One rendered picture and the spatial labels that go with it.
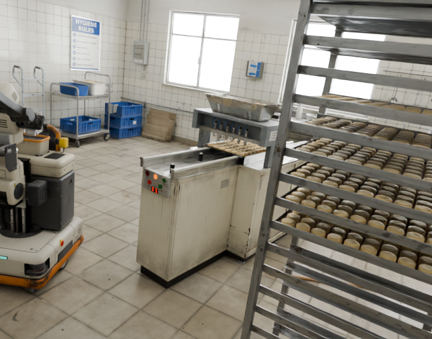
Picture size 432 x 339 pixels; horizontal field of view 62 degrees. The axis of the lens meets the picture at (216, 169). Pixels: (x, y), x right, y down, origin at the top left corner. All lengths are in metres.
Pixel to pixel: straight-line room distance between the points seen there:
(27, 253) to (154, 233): 0.80
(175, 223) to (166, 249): 0.21
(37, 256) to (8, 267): 0.19
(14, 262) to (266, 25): 4.99
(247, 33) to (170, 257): 4.57
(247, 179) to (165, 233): 0.77
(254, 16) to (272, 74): 0.98
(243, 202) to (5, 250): 1.67
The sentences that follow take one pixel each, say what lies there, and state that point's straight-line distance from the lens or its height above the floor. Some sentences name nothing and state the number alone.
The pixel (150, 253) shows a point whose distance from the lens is 2.69.
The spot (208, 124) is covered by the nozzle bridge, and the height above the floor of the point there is 1.06.
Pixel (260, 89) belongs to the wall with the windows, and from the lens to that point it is 6.23.
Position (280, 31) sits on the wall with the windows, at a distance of 6.18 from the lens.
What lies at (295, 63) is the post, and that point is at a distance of 1.20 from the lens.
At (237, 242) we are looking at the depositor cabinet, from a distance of 3.03.
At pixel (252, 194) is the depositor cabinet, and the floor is 0.64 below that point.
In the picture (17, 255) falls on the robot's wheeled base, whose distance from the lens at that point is 2.64.
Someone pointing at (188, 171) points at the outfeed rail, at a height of 0.88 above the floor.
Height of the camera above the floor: 1.58
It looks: 17 degrees down
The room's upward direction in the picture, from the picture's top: 8 degrees clockwise
